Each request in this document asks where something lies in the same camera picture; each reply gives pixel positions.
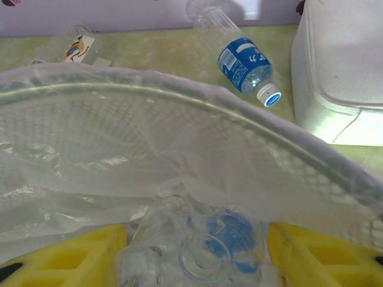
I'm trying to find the crushed clear bottle blue label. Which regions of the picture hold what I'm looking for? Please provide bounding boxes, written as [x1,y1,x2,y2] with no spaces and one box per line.
[115,197,273,287]

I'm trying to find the white rectangular case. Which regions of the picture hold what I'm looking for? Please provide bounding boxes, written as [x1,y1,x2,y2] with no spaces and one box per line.
[290,0,383,147]

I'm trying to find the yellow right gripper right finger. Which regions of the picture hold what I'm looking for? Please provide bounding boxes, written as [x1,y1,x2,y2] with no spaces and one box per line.
[267,221,383,287]

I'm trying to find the clear plastic bin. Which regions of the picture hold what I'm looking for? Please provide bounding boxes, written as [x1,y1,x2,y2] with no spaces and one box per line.
[0,64,383,258]

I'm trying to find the clear bottle bird label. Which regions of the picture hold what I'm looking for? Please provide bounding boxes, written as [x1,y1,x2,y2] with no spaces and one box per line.
[52,23,116,68]

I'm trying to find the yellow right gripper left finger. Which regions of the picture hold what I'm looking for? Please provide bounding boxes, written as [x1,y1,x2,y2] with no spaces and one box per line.
[0,224,128,287]

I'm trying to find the blue label water bottle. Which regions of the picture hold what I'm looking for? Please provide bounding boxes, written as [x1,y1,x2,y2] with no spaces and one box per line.
[193,5,282,108]

